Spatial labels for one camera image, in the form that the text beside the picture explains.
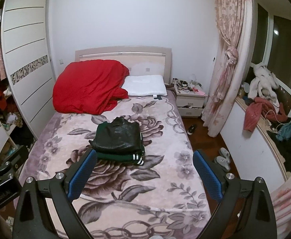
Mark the white pillow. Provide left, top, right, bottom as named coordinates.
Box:
left=121, top=75, right=167, bottom=97

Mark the pink floral curtain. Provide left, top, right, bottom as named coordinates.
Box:
left=201, top=0, right=254, bottom=137

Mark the white sliding wardrobe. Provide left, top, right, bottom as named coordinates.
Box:
left=1, top=0, right=55, bottom=138

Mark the red quilt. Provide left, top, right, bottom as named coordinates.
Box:
left=53, top=59, right=129, bottom=115

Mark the beige bed headboard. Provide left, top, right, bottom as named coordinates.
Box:
left=75, top=46, right=172, bottom=84

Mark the black leather jacket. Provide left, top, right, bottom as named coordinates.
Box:
left=89, top=117, right=144, bottom=155

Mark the red garment on sill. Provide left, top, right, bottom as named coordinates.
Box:
left=243, top=97, right=288, bottom=132

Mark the black shoe on floor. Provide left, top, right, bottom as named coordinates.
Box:
left=187, top=124, right=197, bottom=135

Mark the green striped jacket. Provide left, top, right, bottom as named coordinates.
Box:
left=95, top=121, right=146, bottom=166

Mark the white slipper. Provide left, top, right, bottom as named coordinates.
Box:
left=214, top=156, right=230, bottom=173
left=218, top=147, right=230, bottom=161

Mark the floral plush bed blanket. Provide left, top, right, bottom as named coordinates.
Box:
left=19, top=92, right=210, bottom=238

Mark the white plush toy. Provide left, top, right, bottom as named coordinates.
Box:
left=248, top=64, right=280, bottom=109

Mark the white bedside nightstand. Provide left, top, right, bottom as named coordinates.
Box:
left=173, top=78, right=206, bottom=118

